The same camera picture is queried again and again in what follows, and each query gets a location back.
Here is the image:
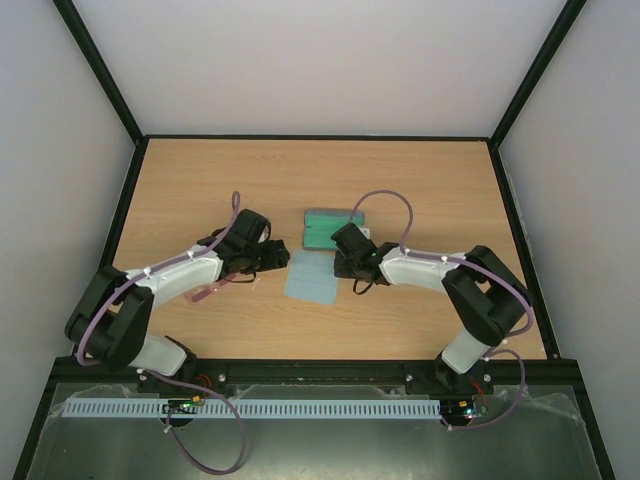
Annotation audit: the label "light blue cleaning cloth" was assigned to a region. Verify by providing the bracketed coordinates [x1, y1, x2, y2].
[284, 250, 338, 305]

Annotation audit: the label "grey glasses case green lining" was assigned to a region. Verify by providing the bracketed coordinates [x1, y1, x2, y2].
[302, 208, 367, 251]

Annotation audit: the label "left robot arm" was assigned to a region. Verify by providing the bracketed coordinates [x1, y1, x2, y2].
[65, 209, 290, 378]

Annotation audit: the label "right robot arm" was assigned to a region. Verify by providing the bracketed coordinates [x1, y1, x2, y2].
[331, 223, 534, 392]

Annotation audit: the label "pink sunglasses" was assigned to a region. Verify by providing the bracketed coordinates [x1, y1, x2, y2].
[184, 275, 257, 304]

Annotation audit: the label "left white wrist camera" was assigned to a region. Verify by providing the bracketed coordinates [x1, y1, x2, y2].
[258, 220, 272, 244]

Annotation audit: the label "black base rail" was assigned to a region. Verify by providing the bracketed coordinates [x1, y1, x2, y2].
[49, 355, 581, 396]

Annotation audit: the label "black aluminium frame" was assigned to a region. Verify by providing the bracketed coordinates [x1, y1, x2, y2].
[13, 1, 615, 479]

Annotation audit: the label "light blue slotted cable duct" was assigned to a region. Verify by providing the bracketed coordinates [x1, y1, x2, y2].
[61, 398, 441, 420]

